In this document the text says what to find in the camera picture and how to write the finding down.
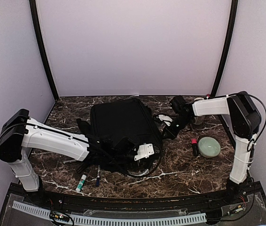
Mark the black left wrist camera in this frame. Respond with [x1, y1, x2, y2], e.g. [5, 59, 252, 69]
[113, 135, 156, 162]

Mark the black marker pink cap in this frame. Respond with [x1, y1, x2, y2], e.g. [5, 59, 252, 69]
[191, 138, 200, 156]

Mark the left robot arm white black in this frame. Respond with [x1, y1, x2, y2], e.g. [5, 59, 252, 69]
[0, 109, 149, 205]

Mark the white slotted cable duct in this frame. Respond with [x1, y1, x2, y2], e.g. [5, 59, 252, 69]
[12, 201, 207, 226]

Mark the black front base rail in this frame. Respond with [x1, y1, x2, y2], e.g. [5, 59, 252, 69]
[5, 181, 263, 212]

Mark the white green glue stick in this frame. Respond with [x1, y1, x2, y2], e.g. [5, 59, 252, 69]
[75, 174, 87, 192]

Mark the black marker blue cap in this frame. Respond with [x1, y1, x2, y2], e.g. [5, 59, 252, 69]
[76, 162, 90, 174]

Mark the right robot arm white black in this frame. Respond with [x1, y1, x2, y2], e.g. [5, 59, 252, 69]
[162, 91, 262, 185]

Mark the black left corner post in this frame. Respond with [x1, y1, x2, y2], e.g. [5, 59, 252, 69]
[29, 0, 59, 102]

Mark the black student backpack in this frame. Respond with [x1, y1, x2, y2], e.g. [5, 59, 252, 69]
[76, 98, 163, 178]

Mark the black right corner post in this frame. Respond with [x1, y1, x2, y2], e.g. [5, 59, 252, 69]
[210, 0, 238, 97]

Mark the white ceramic mug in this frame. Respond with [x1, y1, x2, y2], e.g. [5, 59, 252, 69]
[193, 116, 204, 125]

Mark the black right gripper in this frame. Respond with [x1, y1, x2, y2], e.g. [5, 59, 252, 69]
[162, 114, 193, 139]

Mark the white pen blue cap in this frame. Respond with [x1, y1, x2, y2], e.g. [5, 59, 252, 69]
[95, 165, 101, 187]

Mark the pale green ceramic bowl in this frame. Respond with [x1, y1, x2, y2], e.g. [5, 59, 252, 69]
[198, 137, 221, 158]

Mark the black corner post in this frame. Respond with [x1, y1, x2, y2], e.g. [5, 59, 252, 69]
[29, 0, 59, 102]
[210, 0, 238, 97]

